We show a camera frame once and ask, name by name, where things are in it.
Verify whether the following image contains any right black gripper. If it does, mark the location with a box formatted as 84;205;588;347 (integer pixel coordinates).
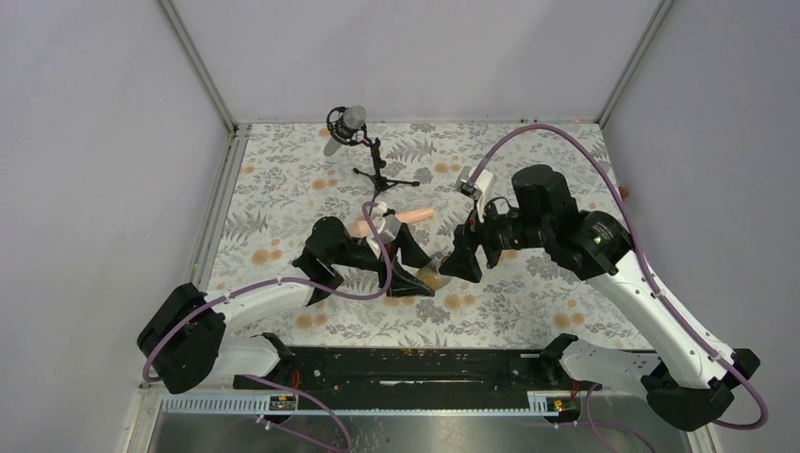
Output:
438;192;551;282

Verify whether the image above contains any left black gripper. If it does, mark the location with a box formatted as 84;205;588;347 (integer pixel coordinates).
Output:
331;225;438;296

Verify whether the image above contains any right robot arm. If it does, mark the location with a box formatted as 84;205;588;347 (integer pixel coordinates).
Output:
439;164;760;431

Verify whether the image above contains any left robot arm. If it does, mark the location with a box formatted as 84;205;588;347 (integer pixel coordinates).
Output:
136;215;435;394

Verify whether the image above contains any pink tube container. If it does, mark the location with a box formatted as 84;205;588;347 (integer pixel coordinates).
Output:
348;208;435;238

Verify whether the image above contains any black microphone tripod stand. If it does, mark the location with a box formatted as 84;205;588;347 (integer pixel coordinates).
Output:
352;137;421;202

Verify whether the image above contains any floral table mat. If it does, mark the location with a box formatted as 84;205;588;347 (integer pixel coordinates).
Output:
208;124;648;349

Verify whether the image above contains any silver microphone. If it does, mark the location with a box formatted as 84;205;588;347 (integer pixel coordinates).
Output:
323;105;366;158

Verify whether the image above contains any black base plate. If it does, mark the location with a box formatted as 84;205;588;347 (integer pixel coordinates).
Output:
266;346;591;411

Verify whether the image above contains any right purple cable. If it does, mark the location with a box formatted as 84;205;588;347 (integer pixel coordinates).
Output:
468;124;770;431

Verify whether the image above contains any purple cable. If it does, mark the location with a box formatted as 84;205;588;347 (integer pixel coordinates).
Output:
142;201;395;384
468;124;770;431

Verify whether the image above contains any white slotted cable duct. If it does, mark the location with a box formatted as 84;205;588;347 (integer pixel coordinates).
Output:
160;390;564;419

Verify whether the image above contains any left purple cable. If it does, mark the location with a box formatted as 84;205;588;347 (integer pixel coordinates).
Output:
142;201;395;384

